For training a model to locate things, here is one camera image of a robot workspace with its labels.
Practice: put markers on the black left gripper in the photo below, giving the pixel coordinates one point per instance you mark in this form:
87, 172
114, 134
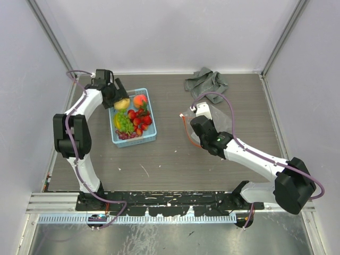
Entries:
109, 103

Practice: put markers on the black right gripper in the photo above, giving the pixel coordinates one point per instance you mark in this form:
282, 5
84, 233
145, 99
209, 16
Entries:
211, 122

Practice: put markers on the yellow apple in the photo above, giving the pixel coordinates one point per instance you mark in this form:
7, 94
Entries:
121, 106

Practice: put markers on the orange peach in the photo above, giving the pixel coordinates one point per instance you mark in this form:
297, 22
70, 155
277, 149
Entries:
139, 101

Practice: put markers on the clear zip top bag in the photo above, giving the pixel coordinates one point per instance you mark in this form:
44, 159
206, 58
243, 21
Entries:
221, 121

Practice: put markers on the blue plastic basket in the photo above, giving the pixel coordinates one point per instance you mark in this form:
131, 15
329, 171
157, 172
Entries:
148, 135

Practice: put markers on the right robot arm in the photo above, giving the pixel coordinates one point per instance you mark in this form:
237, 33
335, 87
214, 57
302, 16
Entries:
289, 183

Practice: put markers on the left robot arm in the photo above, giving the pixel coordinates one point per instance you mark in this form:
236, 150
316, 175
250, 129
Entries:
72, 138

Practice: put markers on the red strawberry cluster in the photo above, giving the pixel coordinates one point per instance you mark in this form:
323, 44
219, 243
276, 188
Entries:
140, 118

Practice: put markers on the yellow banana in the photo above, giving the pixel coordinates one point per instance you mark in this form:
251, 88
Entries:
117, 122

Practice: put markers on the green grape bunch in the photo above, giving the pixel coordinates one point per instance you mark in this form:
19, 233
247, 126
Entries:
126, 124

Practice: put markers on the purple grape bunch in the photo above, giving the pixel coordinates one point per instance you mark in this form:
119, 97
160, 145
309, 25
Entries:
125, 136

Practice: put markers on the grey crumpled cloth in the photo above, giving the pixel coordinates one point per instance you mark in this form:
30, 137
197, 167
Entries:
205, 81

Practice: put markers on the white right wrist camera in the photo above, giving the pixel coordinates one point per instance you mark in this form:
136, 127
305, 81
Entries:
202, 109

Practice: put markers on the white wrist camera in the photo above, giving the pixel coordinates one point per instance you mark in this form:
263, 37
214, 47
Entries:
103, 77
202, 109

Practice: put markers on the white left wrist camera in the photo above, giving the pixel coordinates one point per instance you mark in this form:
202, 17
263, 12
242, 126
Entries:
103, 77

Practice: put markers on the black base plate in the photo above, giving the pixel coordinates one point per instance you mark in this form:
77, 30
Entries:
203, 203

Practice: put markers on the aluminium frame rail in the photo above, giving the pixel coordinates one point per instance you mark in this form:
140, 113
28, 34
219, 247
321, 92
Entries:
52, 202

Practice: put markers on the blue slotted cable duct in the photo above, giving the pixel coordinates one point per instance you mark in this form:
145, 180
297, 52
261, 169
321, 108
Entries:
146, 219

